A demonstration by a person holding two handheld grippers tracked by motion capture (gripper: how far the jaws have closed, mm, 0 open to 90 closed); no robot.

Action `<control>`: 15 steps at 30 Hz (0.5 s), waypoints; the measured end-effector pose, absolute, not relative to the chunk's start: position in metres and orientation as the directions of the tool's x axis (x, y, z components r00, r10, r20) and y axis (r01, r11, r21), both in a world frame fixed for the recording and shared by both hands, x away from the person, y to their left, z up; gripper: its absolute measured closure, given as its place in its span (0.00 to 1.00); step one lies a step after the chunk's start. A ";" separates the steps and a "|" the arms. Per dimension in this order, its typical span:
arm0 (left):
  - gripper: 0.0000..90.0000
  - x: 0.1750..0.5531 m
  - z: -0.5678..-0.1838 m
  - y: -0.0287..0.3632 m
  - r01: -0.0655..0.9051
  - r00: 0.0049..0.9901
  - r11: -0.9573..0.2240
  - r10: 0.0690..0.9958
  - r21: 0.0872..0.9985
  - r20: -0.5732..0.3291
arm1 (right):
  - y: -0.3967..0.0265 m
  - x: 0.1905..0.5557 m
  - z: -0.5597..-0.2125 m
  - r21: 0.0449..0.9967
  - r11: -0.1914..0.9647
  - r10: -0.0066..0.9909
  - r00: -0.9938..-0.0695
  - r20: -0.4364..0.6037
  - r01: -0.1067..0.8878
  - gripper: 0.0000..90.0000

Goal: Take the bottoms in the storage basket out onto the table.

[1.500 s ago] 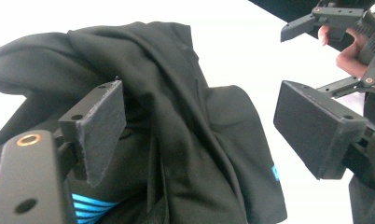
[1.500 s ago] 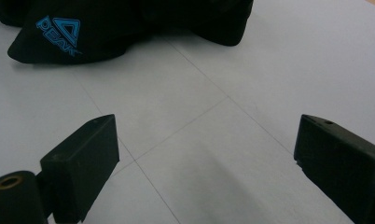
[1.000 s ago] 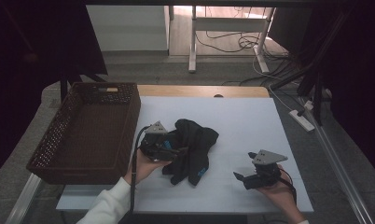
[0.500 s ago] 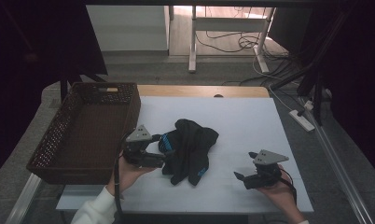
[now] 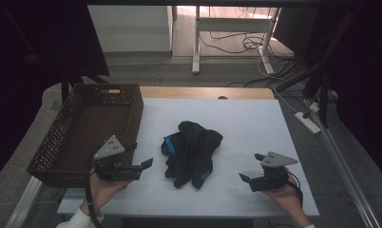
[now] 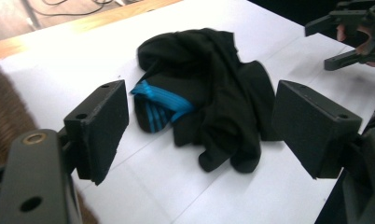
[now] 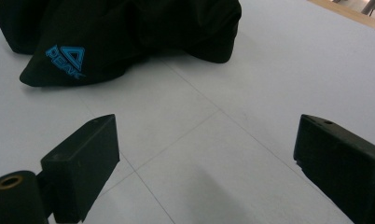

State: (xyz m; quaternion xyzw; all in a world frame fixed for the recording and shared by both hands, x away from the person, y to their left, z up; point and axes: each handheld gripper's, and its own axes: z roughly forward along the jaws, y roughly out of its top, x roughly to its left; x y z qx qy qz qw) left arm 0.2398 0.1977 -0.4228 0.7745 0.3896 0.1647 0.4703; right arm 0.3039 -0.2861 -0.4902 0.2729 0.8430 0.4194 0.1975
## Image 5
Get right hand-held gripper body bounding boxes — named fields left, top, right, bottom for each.
left=248, top=151, right=299, bottom=193

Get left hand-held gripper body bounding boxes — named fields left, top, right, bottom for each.
left=93, top=134, right=143, bottom=182

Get black sock with blue stripes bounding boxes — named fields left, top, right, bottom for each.
left=161, top=122, right=201, bottom=189

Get brown wicker basket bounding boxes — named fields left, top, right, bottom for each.
left=27, top=83, right=144, bottom=188

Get black and blue gloves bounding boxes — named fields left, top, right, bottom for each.
left=178, top=121, right=224, bottom=190

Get person's right hand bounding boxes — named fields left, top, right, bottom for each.
left=263, top=175, right=304, bottom=220

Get person's left hand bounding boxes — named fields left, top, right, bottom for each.
left=79, top=172, right=134, bottom=217

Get white table mat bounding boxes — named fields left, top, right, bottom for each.
left=57, top=97, right=320, bottom=218

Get white power strip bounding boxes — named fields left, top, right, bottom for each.
left=294, top=111, right=322, bottom=136

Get wooden table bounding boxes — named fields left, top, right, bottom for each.
left=140, top=85, right=276, bottom=101

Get black stand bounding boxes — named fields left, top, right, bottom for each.
left=274, top=9, right=361, bottom=129

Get white cabinet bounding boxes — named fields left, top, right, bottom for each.
left=86, top=4, right=175, bottom=54

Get dark curtain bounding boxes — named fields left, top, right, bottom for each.
left=0, top=3, right=111, bottom=184

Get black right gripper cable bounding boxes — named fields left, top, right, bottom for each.
left=283, top=170, right=305, bottom=208

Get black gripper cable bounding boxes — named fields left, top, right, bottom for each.
left=85, top=146, right=104, bottom=228
left=283, top=170, right=305, bottom=208

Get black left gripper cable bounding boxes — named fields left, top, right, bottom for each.
left=85, top=146, right=104, bottom=228

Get metal rail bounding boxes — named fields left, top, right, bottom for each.
left=304, top=98, right=382, bottom=228
left=4, top=176, right=44, bottom=228

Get black floor cable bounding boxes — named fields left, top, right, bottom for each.
left=199, top=31, right=276, bottom=55

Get white desk frame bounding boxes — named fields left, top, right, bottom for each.
left=191, top=5, right=282, bottom=76

